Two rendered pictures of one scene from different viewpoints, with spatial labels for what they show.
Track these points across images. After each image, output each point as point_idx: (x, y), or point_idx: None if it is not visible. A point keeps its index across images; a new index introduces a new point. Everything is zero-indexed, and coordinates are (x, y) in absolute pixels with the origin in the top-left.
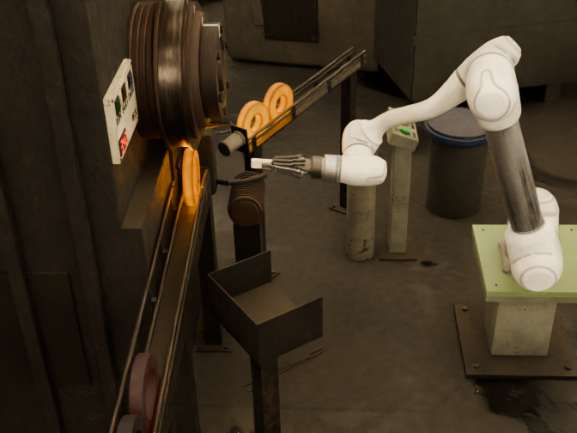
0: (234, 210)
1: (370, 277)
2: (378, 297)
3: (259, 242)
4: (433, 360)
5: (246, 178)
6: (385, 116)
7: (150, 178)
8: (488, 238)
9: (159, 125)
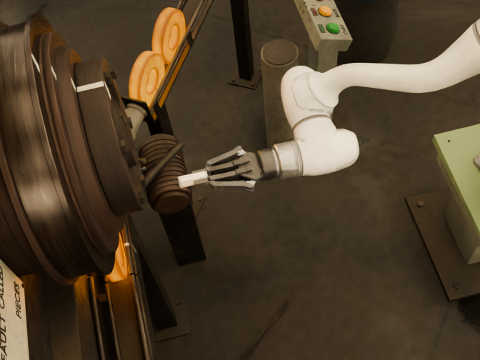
0: (158, 204)
1: (304, 178)
2: (322, 206)
3: (192, 216)
4: (407, 285)
5: (162, 161)
6: (347, 76)
7: (66, 321)
8: (459, 153)
9: (61, 284)
